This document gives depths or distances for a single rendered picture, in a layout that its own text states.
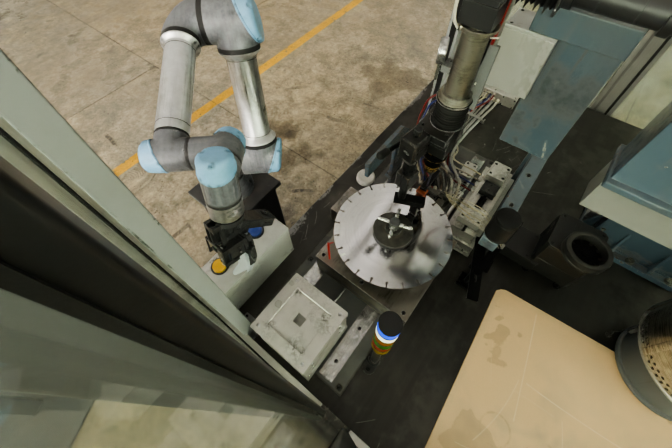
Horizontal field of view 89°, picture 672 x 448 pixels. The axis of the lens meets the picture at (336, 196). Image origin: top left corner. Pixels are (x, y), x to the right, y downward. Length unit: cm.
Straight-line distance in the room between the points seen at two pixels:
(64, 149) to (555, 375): 117
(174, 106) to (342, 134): 176
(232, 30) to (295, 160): 148
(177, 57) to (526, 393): 123
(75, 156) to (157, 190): 208
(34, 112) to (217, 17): 67
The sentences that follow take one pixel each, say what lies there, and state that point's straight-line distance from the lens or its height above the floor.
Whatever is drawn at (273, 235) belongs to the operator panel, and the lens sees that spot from 104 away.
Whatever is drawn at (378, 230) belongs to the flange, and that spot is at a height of 96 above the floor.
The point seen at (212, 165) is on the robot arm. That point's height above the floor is 131.
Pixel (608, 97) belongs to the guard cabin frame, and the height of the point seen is 80.
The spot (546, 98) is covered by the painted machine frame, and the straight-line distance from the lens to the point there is 79.
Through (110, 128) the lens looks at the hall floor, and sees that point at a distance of 309.
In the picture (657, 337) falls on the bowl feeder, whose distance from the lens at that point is 112.
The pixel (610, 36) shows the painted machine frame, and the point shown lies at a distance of 69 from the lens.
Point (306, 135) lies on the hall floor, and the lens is 251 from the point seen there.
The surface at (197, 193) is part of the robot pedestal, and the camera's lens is 139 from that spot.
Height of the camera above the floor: 181
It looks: 56 degrees down
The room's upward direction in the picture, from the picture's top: 2 degrees counter-clockwise
